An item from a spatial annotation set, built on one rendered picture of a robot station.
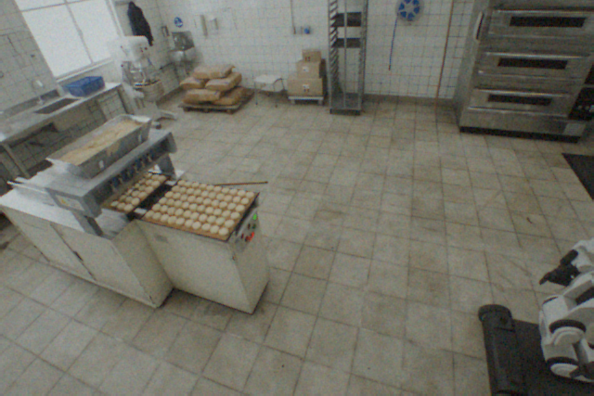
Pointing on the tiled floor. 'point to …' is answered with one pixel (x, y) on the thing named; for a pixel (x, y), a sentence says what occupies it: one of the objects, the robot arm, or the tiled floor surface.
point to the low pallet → (216, 105)
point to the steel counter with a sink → (48, 122)
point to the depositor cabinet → (83, 246)
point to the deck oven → (530, 50)
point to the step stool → (270, 85)
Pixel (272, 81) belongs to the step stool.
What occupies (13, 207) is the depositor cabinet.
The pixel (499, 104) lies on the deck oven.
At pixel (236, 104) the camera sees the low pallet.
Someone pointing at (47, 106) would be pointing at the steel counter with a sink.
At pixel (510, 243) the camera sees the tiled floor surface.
